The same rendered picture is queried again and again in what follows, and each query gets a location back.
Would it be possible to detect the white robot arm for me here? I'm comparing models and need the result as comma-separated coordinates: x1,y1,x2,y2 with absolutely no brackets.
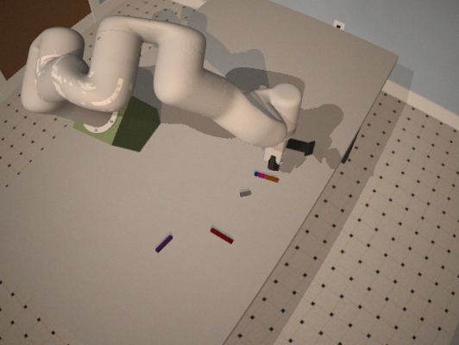
21,15,302,147

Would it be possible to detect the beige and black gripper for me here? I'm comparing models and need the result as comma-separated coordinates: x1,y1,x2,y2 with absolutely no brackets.
263,136,292,171

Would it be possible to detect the purple rod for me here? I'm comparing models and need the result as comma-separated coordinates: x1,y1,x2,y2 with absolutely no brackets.
155,236,173,253

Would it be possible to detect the dark red rod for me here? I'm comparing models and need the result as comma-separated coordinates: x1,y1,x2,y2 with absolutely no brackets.
211,228,233,244

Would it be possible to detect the orange rod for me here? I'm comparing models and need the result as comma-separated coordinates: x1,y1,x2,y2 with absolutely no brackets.
265,175,279,183

